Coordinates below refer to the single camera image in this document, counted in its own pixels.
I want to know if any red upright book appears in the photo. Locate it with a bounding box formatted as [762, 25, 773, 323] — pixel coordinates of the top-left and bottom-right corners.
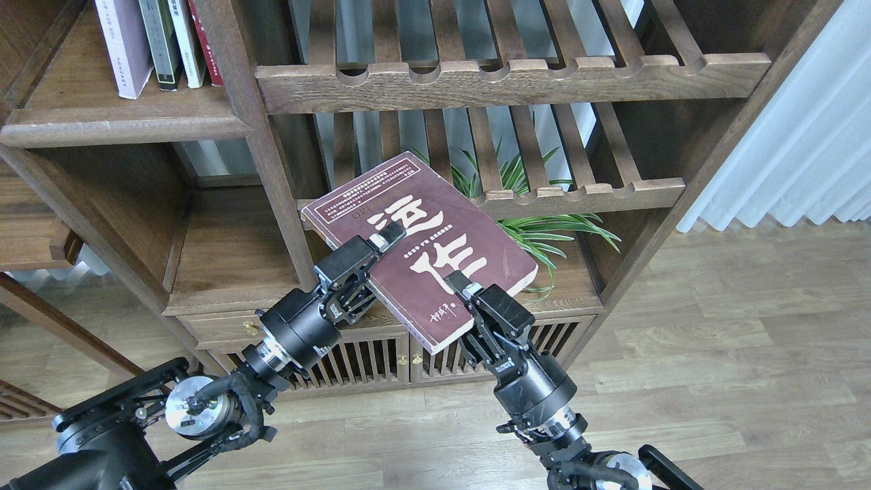
[187, 0, 224, 86]

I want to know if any dark maroon book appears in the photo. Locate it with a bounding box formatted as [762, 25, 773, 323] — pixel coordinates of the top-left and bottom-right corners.
[301, 152, 538, 354]

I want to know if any white curtain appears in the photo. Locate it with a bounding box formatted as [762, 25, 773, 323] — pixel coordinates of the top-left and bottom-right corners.
[677, 1, 870, 233]

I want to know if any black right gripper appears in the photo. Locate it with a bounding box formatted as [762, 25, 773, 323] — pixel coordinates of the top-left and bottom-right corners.
[444, 271, 578, 436]

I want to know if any green spider plant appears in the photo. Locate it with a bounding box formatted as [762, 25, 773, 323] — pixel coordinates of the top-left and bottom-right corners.
[450, 150, 621, 303]

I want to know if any dark wooden bookshelf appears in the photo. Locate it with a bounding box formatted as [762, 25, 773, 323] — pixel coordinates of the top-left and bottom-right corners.
[2, 1, 841, 370]

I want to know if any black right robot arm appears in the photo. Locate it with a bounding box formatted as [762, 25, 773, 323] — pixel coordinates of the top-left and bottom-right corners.
[446, 271, 699, 489]

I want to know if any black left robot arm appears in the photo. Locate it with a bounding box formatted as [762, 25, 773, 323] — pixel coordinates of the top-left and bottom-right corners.
[7, 223, 405, 489]

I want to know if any yellow and black book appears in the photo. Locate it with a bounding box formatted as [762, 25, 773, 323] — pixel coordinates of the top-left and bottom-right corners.
[139, 0, 181, 92]

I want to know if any white upright book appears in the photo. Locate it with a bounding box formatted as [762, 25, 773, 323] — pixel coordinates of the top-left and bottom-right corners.
[168, 0, 206, 88]

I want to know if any pale purple book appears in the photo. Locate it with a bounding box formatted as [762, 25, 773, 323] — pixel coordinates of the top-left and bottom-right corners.
[95, 1, 153, 99]

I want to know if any brass drawer knob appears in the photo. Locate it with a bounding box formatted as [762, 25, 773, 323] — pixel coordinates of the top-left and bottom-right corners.
[243, 321, 261, 338]

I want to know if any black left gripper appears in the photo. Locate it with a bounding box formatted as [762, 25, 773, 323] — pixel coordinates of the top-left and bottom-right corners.
[256, 223, 406, 372]

